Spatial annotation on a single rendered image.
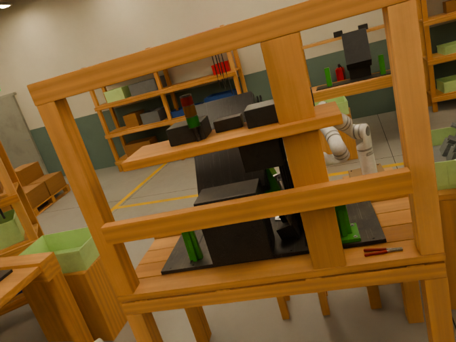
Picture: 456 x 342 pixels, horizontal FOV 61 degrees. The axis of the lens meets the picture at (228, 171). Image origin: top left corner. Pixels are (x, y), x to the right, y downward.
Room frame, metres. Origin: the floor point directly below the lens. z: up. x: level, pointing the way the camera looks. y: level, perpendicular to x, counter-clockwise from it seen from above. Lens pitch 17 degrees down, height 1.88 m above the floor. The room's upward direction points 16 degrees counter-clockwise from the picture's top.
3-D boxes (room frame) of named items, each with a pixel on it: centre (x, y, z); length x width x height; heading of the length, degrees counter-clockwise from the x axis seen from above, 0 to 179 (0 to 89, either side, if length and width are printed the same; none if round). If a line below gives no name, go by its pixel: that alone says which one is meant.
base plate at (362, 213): (1.84, -0.11, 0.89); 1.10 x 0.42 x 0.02; 75
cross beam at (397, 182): (1.49, -0.02, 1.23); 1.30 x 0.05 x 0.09; 75
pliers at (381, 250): (1.44, -0.54, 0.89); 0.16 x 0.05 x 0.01; 72
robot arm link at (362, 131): (2.24, -0.84, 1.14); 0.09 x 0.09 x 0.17; 43
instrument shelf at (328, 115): (1.59, -0.05, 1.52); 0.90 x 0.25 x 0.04; 75
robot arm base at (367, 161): (2.24, -0.85, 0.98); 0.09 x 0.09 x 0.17; 78
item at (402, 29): (1.55, -0.04, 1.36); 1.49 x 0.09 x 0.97; 75
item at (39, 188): (7.20, 3.69, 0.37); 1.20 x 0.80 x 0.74; 168
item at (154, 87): (7.72, 0.72, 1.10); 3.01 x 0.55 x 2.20; 70
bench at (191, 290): (1.84, -0.11, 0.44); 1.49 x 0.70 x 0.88; 75
